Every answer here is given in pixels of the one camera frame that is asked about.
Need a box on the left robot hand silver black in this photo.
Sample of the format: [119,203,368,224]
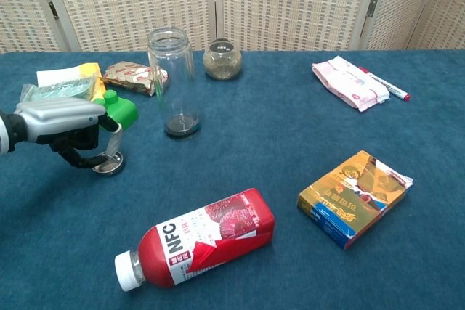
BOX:
[14,97,123,169]

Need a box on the shiny silver metal bowl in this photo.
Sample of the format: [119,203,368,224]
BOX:
[91,150,126,176]

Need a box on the clear plastic bag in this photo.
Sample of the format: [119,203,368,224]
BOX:
[19,76,97,103]

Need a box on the yellow white paper packet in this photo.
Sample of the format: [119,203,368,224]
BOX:
[36,62,108,101]

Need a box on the green toy building block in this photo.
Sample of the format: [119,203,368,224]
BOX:
[92,89,140,131]

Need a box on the brown red snack packet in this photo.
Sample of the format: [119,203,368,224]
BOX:
[100,60,169,97]

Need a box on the tall clear glass bottle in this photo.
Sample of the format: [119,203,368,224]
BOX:
[146,27,201,140]

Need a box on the round glass jar with seeds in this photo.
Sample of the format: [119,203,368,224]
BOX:
[202,38,243,81]

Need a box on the red NFC juice bottle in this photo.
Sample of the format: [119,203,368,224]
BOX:
[114,187,276,293]

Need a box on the blue felt table cover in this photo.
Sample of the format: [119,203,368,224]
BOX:
[0,48,465,310]

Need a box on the woven folding screen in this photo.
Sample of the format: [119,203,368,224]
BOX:
[0,0,465,54]

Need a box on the pink wet wipes pack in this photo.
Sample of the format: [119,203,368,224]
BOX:
[311,55,391,113]

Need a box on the yellow blue snack box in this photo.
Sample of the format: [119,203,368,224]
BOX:
[296,150,415,250]

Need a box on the red white marker pen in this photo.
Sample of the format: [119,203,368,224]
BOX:
[357,65,412,102]

